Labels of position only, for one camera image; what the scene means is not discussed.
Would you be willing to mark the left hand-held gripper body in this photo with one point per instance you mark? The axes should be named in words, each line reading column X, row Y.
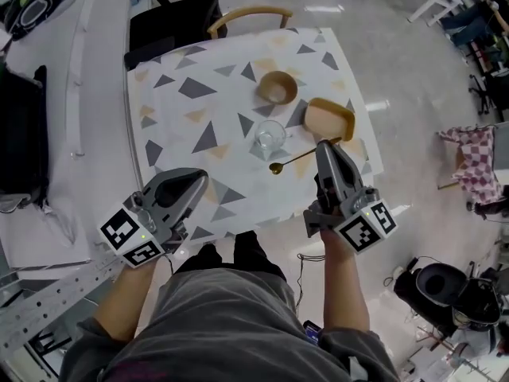
column 139, row 221

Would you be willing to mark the triangle patterned tablecloth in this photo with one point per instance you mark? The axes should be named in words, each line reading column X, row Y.
column 179, row 141

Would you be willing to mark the black office chair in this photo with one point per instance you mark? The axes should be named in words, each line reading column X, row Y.
column 167, row 26

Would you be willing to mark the clear plastic bag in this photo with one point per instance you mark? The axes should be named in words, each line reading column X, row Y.
column 59, row 225

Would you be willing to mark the person's left forearm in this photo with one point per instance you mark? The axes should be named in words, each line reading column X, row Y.
column 127, row 301

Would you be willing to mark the small golden spoon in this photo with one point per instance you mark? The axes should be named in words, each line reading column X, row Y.
column 275, row 168

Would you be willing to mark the person's black trousers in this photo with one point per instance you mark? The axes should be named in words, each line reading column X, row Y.
column 246, row 253

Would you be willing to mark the black mesh backpack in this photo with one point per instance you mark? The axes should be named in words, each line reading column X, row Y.
column 36, row 8

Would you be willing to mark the black large case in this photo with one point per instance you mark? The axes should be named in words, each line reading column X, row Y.
column 22, row 141

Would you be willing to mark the person's right forearm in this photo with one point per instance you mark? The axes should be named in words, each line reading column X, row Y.
column 344, row 285

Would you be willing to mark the round wooden bowl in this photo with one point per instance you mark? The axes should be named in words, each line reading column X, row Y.
column 287, row 86

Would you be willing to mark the white shelving unit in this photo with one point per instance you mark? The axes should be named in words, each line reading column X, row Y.
column 91, row 114

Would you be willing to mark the black round case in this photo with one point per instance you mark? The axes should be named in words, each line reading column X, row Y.
column 437, row 289

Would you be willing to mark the person's grey shirt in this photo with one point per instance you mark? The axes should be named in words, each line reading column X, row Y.
column 222, row 332

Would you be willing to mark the checkered pink cloth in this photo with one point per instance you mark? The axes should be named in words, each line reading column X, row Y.
column 477, row 165

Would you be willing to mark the clear drinking glass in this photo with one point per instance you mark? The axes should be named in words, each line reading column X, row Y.
column 270, row 143

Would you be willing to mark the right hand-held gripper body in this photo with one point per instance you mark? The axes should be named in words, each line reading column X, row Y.
column 358, row 217

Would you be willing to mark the rectangular wooden bowl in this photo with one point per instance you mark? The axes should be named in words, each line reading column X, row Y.
column 326, row 119

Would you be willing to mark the grey perforated metal rail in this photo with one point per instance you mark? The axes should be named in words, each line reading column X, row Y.
column 47, row 301

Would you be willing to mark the white side table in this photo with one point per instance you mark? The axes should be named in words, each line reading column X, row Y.
column 433, row 2

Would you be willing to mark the blue device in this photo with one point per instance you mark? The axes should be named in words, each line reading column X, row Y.
column 312, row 332

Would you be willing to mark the wooden chair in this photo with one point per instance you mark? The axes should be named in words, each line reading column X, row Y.
column 246, row 14

